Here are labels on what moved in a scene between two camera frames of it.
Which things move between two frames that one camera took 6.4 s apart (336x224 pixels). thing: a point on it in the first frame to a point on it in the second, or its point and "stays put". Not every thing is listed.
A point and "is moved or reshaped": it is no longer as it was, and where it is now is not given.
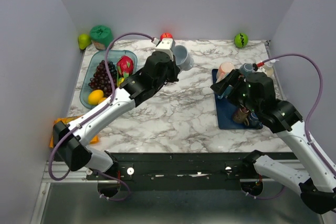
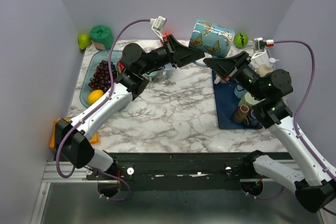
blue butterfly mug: [225, 92] to [211, 39]
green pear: [84, 40] stays put
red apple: [166, 35] stays put
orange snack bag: [66, 120] stays put
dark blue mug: [254, 121] stays put
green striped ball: [241, 40] stays put
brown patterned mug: [240, 116] stays put
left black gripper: [175, 70] to [182, 54]
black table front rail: [179, 170] stays put
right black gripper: [235, 78] to [225, 66]
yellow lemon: [94, 96] stays put
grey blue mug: [183, 60] is moved or reshaped
